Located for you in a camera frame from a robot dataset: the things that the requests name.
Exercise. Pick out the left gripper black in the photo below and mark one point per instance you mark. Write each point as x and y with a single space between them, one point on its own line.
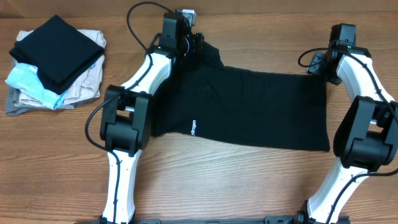
196 40

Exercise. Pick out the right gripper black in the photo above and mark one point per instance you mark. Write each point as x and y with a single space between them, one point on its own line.
315 60

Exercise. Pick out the black polo shirt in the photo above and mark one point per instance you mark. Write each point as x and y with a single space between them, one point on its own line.
205 98

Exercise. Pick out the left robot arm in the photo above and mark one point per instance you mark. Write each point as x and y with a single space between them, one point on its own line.
125 122

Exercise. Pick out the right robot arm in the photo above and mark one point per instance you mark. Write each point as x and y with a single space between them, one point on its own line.
367 136

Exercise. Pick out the folded beige garment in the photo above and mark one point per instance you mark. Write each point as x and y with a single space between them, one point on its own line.
87 85

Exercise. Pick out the folded black garment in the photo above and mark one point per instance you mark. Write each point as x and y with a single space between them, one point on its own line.
59 51

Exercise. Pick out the folded light blue garment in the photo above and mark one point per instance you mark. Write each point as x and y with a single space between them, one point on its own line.
24 78

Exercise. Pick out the folded grey garment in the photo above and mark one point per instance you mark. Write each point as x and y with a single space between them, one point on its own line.
13 107

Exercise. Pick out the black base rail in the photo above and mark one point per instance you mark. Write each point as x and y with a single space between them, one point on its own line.
211 221

